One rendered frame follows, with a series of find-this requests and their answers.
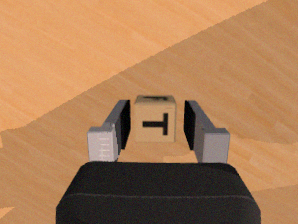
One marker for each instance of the tan letter block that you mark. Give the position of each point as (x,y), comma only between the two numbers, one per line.
(155,119)

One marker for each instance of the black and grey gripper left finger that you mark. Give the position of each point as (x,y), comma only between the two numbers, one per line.
(105,142)

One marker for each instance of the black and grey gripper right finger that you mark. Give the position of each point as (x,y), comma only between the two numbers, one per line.
(210,144)

